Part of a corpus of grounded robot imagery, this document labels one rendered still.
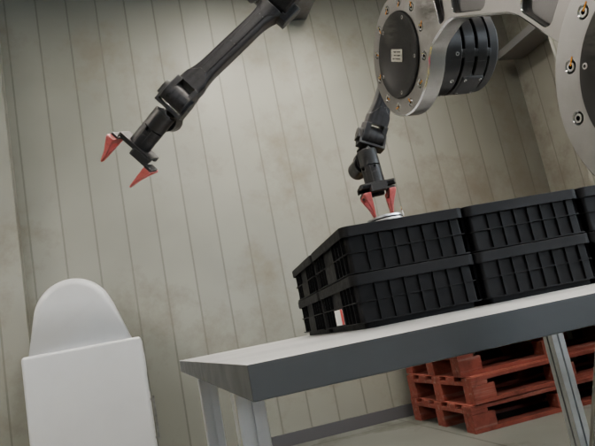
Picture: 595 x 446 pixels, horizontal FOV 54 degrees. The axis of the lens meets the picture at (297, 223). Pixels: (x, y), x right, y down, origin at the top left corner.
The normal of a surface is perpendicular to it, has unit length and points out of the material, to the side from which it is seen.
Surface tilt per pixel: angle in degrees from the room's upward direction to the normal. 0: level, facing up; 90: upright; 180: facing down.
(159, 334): 90
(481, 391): 90
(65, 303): 90
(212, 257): 90
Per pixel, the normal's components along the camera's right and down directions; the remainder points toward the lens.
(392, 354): 0.24, -0.22
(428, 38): -0.95, 0.14
